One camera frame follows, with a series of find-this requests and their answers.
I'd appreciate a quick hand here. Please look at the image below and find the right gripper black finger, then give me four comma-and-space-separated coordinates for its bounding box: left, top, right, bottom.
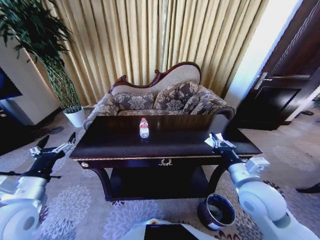
204, 131, 223, 151
216, 133, 237, 151

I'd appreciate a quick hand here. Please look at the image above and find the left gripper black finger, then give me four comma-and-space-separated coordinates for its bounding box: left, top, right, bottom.
28, 134, 50, 158
51, 131, 77, 158

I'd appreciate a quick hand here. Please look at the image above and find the round dark trash bin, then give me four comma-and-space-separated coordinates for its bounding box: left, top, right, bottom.
196, 192, 236, 231

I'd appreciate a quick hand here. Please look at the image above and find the white plant pot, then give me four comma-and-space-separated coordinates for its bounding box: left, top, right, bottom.
62, 105, 87, 129

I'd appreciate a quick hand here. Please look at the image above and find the dark low cabinet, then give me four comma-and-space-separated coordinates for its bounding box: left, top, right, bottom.
0, 99, 35, 156

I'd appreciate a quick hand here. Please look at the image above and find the small floral sofa cushion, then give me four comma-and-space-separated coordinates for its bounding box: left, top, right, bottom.
183, 94, 215, 116

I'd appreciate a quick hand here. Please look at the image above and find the dark wooden coffee table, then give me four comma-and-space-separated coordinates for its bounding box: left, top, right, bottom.
69, 114, 264, 202

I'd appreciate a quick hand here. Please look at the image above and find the large floral sofa cushion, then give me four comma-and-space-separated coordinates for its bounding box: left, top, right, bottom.
153, 80, 201, 111

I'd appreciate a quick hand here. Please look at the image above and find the dark television screen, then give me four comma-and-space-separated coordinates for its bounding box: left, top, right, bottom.
0, 66, 24, 101

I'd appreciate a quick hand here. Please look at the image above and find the clear plastic water bottle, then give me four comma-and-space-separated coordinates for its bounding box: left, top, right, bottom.
138, 117, 151, 140

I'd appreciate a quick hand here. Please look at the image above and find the flat floral sofa cushion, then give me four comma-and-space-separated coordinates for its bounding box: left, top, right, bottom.
113, 91, 156, 111

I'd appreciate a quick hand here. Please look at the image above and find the dark wooden door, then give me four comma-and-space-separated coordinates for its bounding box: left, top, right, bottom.
231, 0, 320, 131

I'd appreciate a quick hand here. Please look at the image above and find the floral upholstered wooden sofa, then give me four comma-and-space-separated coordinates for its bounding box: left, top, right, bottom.
83, 61, 237, 131

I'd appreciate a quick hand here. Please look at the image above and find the white robot front shell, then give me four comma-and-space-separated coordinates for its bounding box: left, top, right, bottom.
121, 217, 214, 240

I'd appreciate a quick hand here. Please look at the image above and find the tall green potted plant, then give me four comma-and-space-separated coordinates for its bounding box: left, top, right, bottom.
0, 0, 83, 113

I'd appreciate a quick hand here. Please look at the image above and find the beige pleated curtain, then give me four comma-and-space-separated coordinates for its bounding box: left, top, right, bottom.
37, 0, 270, 109

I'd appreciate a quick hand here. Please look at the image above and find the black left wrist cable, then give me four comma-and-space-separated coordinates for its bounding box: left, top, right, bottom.
0, 170, 62, 180

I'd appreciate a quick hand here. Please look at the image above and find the silver door handle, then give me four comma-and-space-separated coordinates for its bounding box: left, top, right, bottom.
254, 72, 273, 90

